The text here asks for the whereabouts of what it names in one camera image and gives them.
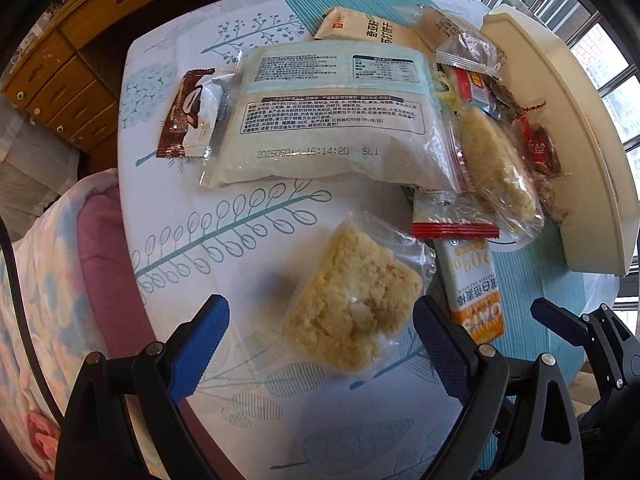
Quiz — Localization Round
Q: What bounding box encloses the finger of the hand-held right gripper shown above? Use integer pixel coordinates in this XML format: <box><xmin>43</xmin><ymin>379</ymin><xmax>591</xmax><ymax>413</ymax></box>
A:
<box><xmin>531</xmin><ymin>297</ymin><xmax>640</xmax><ymax>392</ymax></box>

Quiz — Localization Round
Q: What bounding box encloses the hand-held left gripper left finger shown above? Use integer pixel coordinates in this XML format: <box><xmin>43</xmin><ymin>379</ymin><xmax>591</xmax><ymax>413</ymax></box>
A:
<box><xmin>59</xmin><ymin>294</ymin><xmax>232</xmax><ymax>480</ymax></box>

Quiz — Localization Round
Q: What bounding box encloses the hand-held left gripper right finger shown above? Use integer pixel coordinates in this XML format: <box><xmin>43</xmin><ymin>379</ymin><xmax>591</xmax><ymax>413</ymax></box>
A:
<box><xmin>413</xmin><ymin>295</ymin><xmax>586</xmax><ymax>480</ymax></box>

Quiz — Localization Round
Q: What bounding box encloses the orange white protein bar packet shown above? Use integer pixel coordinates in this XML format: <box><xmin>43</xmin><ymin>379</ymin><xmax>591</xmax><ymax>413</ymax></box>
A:
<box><xmin>432</xmin><ymin>237</ymin><xmax>507</xmax><ymax>346</ymax></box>

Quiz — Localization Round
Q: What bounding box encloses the clear crumbly rice cake packet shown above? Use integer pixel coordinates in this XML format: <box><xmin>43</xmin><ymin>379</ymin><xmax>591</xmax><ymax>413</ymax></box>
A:
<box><xmin>282</xmin><ymin>211</ymin><xmax>438</xmax><ymax>373</ymax></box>
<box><xmin>450</xmin><ymin>107</ymin><xmax>546</xmax><ymax>241</ymax></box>

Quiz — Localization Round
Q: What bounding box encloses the red white snack packet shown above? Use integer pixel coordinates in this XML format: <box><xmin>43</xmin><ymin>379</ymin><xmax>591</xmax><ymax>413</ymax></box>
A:
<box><xmin>411</xmin><ymin>187</ymin><xmax>501</xmax><ymax>241</ymax></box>

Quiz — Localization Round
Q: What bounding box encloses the cream plastic basket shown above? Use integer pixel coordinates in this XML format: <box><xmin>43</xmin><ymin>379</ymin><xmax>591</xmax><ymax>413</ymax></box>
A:
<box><xmin>482</xmin><ymin>4</ymin><xmax>633</xmax><ymax>277</ymax></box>

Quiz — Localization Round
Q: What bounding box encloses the red date snack packet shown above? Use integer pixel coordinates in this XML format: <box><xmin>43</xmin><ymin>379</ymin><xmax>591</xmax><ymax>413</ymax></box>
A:
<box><xmin>517</xmin><ymin>115</ymin><xmax>563</xmax><ymax>177</ymax></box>

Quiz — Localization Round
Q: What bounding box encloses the clear dark seed snack packet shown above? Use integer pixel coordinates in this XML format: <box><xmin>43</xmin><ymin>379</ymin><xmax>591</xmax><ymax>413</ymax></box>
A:
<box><xmin>480</xmin><ymin>75</ymin><xmax>551</xmax><ymax>123</ymax></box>

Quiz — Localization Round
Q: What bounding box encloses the brown chocolate snack packet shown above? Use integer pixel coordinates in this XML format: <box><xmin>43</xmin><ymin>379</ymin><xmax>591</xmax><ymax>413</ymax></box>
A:
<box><xmin>156</xmin><ymin>69</ymin><xmax>236</xmax><ymax>167</ymax></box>

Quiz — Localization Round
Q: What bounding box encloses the red orange snack packet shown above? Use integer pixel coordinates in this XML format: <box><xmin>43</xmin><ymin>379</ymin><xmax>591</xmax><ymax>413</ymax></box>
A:
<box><xmin>452</xmin><ymin>67</ymin><xmax>493</xmax><ymax>111</ymax></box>

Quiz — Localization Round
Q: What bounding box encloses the large white bread packet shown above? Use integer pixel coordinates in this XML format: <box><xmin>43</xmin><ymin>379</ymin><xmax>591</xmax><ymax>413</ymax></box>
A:
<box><xmin>200</xmin><ymin>45</ymin><xmax>468</xmax><ymax>196</ymax></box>

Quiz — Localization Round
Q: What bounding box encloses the clear nut snack packet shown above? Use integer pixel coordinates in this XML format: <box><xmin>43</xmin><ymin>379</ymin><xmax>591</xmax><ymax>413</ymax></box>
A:
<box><xmin>435</xmin><ymin>30</ymin><xmax>502</xmax><ymax>75</ymax></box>

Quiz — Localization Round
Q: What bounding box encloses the clear packet with grey cake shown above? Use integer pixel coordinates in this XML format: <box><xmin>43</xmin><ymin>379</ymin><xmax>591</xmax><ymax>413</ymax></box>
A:
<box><xmin>412</xmin><ymin>4</ymin><xmax>483</xmax><ymax>53</ymax></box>

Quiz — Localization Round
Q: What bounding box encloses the tan cracker packet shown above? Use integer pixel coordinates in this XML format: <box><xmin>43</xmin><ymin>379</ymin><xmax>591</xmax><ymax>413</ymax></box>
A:
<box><xmin>313</xmin><ymin>7</ymin><xmax>426</xmax><ymax>53</ymax></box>

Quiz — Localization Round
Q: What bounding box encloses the leaf print tablecloth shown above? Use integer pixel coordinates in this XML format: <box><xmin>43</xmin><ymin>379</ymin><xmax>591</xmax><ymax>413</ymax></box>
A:
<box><xmin>116</xmin><ymin>0</ymin><xmax>608</xmax><ymax>480</ymax></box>

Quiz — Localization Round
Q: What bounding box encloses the floral blanket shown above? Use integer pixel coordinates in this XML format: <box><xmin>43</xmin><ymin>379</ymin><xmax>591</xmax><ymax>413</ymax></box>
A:
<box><xmin>0</xmin><ymin>170</ymin><xmax>151</xmax><ymax>480</ymax></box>

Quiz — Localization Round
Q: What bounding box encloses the white lace cover cloth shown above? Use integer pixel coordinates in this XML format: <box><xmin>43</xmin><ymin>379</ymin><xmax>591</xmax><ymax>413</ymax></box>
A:
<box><xmin>0</xmin><ymin>105</ymin><xmax>81</xmax><ymax>241</ymax></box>

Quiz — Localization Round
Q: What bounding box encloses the wooden desk with drawers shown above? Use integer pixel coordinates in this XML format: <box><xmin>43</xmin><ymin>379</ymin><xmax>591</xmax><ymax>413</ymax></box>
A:
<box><xmin>0</xmin><ymin>0</ymin><xmax>426</xmax><ymax>156</ymax></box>

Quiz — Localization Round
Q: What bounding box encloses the black cable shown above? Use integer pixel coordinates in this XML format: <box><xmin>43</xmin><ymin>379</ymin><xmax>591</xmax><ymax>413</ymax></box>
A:
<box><xmin>0</xmin><ymin>225</ymin><xmax>68</xmax><ymax>441</ymax></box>

